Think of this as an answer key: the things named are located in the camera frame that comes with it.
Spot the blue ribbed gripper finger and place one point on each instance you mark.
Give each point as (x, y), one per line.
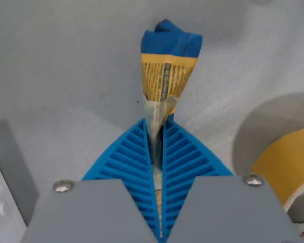
(182, 162)
(131, 162)

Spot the blue and yellow taped bag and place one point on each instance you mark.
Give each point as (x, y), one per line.
(167, 76)

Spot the yellow tape roll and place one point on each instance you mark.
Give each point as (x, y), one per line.
(288, 162)

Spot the white wall socket box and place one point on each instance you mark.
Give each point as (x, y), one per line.
(2, 207)

